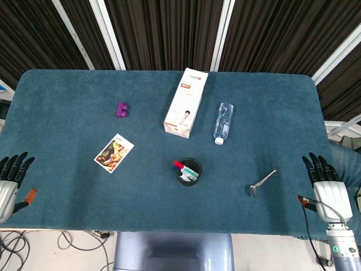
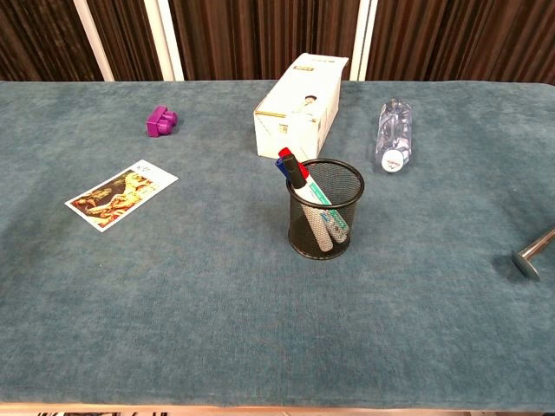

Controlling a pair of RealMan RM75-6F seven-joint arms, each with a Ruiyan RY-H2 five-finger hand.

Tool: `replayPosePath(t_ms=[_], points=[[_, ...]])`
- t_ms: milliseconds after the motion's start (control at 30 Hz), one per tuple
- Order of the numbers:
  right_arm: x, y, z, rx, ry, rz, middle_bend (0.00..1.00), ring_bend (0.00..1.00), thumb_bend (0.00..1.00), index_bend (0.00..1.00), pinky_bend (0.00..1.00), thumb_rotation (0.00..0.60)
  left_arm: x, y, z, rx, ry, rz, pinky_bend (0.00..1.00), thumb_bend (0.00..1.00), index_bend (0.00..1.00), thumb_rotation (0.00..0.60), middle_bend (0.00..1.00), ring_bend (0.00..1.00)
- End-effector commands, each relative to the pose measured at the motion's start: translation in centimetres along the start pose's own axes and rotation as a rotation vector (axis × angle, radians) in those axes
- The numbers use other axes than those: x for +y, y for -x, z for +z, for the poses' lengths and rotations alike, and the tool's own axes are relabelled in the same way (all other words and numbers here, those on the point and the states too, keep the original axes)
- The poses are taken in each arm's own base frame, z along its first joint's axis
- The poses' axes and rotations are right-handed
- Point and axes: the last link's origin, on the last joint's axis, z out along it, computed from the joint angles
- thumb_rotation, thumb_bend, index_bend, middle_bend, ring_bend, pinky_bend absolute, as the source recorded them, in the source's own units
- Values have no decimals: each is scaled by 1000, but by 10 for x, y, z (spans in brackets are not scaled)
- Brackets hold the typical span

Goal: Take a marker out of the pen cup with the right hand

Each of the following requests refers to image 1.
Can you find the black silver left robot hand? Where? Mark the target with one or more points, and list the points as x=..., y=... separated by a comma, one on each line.
x=8, y=194

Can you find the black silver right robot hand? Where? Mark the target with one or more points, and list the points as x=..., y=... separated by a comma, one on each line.
x=332, y=200

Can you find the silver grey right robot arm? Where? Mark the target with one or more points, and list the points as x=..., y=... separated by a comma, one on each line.
x=342, y=245

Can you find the black pen cup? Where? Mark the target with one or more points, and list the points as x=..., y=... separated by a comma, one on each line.
x=189, y=183

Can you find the white marker with green label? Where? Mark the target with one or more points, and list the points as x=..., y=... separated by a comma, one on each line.
x=189, y=177

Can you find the blue denim leg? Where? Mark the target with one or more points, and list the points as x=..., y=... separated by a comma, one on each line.
x=347, y=162

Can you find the teal table cloth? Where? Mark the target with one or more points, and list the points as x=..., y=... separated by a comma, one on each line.
x=70, y=197

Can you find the metal engine valve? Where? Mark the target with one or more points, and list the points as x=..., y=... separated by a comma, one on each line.
x=262, y=182

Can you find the white metal rack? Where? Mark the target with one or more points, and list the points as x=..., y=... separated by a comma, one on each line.
x=337, y=126

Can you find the white blue sign board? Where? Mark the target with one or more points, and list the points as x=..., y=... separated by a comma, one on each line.
x=5, y=90

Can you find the picture card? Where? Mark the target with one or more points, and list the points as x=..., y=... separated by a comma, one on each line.
x=113, y=153

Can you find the clear plastic water bottle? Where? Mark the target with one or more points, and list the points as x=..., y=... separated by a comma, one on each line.
x=223, y=121

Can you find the purple toy building block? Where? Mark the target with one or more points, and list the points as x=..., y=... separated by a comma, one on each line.
x=122, y=110

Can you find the blue grey robot torso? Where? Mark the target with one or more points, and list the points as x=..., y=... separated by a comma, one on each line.
x=175, y=251

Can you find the white orange carton box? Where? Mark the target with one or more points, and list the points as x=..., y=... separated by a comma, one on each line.
x=184, y=104

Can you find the dark pleated curtain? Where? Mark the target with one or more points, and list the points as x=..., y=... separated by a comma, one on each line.
x=169, y=31

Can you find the white frame post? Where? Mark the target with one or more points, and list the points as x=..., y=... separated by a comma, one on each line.
x=337, y=53
x=74, y=35
x=222, y=34
x=108, y=34

